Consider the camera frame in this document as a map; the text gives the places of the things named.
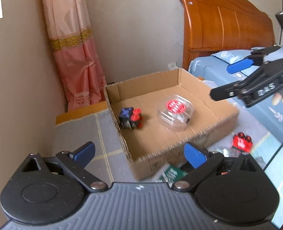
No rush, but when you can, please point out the blue floral pillow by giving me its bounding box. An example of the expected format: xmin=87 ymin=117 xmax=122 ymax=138
xmin=188 ymin=49 xmax=259 ymax=85

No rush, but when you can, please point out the grey checked bed cover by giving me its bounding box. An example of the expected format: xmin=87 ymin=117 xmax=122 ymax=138
xmin=52 ymin=110 xmax=136 ymax=185

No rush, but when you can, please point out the frosted green-label bottle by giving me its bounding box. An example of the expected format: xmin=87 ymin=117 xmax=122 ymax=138
xmin=153 ymin=163 xmax=188 ymax=187

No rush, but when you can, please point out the red toy train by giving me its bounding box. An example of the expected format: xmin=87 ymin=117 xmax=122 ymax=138
xmin=232 ymin=132 xmax=253 ymax=153

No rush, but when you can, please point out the orange wooden headboard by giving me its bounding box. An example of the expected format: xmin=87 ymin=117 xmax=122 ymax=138
xmin=180 ymin=0 xmax=275 ymax=70

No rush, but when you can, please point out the clear container with red label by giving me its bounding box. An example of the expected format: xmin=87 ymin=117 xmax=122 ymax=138
xmin=157 ymin=94 xmax=195 ymax=132

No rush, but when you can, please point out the open cardboard box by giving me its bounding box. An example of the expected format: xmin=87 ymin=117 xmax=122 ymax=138
xmin=104 ymin=69 xmax=239 ymax=180

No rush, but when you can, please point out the black blue red toy cube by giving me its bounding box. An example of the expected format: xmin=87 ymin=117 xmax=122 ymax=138
xmin=119 ymin=107 xmax=143 ymax=130

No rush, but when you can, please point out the pink patterned curtain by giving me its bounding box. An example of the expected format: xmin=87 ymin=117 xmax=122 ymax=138
xmin=43 ymin=0 xmax=106 ymax=111

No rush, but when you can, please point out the wooden bedside frame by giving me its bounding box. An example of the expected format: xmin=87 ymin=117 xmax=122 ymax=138
xmin=56 ymin=101 xmax=108 ymax=125

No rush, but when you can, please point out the black cable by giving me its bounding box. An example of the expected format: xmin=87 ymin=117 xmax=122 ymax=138
xmin=262 ymin=129 xmax=283 ymax=172

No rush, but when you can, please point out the white wall plug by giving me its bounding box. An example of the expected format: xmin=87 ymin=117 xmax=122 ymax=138
xmin=168 ymin=62 xmax=178 ymax=71

